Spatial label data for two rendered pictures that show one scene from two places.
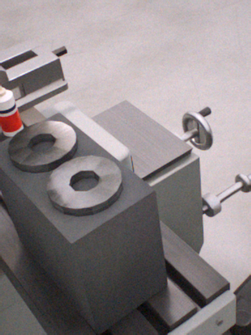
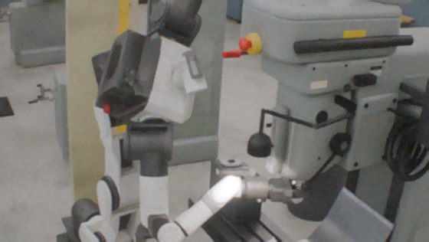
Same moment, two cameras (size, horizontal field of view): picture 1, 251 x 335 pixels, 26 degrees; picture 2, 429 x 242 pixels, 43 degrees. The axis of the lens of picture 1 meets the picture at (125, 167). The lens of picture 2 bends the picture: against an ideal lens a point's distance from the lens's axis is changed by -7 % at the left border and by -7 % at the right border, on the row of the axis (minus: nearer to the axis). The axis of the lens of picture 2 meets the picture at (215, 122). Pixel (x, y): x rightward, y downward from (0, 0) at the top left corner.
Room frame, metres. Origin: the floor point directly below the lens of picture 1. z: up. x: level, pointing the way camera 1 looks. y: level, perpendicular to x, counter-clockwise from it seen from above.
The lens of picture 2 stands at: (2.57, -0.05, 2.20)
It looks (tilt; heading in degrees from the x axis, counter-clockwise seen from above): 24 degrees down; 179
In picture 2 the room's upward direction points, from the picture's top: 4 degrees clockwise
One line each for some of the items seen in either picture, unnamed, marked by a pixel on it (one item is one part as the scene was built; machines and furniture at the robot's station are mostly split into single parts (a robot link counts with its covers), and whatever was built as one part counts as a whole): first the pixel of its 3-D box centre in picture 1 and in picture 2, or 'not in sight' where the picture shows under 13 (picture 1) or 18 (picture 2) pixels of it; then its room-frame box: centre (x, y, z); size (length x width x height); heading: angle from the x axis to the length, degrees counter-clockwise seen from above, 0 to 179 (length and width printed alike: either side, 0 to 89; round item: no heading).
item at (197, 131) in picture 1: (187, 137); not in sight; (1.13, -0.18, 0.62); 0.16 x 0.12 x 0.12; 119
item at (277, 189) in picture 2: not in sight; (270, 190); (0.89, 0.17, 1.24); 0.13 x 0.12 x 0.10; 4
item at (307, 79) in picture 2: not in sight; (325, 63); (0.87, 0.30, 1.68); 0.34 x 0.24 x 0.10; 119
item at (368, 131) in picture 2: not in sight; (352, 119); (0.79, 0.43, 1.47); 0.24 x 0.19 x 0.26; 29
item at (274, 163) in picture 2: not in sight; (277, 139); (0.94, 0.16, 1.45); 0.04 x 0.04 x 0.21; 29
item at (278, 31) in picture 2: not in sight; (322, 23); (0.88, 0.27, 1.81); 0.47 x 0.26 x 0.16; 119
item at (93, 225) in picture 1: (77, 215); (235, 188); (0.52, 0.07, 1.02); 0.22 x 0.12 x 0.20; 30
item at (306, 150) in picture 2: not in sight; (308, 127); (0.88, 0.27, 1.47); 0.21 x 0.19 x 0.32; 29
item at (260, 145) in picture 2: not in sight; (260, 142); (1.03, 0.10, 1.48); 0.07 x 0.07 x 0.06
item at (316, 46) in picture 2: not in sight; (358, 43); (1.00, 0.36, 1.79); 0.45 x 0.04 x 0.04; 119
